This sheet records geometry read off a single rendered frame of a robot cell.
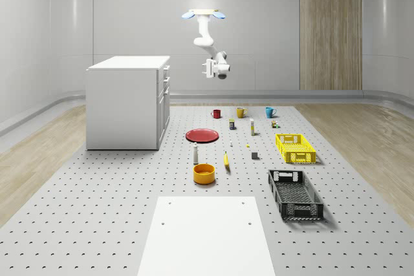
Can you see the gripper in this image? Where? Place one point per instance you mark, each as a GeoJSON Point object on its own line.
{"type": "Point", "coordinates": [211, 68]}

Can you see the blue mug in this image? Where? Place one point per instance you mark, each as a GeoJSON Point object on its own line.
{"type": "Point", "coordinates": [269, 112]}

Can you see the yellow white carton box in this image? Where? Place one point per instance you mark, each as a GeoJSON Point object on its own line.
{"type": "Point", "coordinates": [252, 127]}

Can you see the yellow mug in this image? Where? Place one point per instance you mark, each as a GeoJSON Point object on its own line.
{"type": "Point", "coordinates": [240, 113]}

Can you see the red mug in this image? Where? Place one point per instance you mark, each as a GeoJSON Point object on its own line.
{"type": "Point", "coordinates": [216, 114]}

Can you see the small white bottle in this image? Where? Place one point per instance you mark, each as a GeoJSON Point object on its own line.
{"type": "Point", "coordinates": [195, 156]}

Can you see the grey cube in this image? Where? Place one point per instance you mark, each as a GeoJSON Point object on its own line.
{"type": "Point", "coordinates": [255, 155]}

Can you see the yellow bowl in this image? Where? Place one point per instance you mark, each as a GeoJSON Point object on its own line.
{"type": "Point", "coordinates": [203, 177]}

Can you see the yellow basket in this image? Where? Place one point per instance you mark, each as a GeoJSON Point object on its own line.
{"type": "Point", "coordinates": [297, 156]}

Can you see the drone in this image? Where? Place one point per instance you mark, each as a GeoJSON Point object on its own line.
{"type": "Point", "coordinates": [203, 11]}

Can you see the white board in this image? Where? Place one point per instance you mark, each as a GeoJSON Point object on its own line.
{"type": "Point", "coordinates": [207, 240]}

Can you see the banana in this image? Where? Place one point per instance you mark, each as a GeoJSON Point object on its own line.
{"type": "Point", "coordinates": [226, 161]}

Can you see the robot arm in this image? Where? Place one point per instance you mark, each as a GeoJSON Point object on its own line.
{"type": "Point", "coordinates": [203, 30]}

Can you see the red plate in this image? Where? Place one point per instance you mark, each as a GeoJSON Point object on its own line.
{"type": "Point", "coordinates": [202, 135]}

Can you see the white cabinet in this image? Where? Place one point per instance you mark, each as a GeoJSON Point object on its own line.
{"type": "Point", "coordinates": [123, 108]}

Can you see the dark grey basket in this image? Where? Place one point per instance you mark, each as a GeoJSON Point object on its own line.
{"type": "Point", "coordinates": [300, 211]}

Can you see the puzzle cube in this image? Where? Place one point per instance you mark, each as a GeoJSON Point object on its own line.
{"type": "Point", "coordinates": [275, 124]}

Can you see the flat-sided can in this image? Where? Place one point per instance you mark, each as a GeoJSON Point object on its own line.
{"type": "Point", "coordinates": [232, 124]}

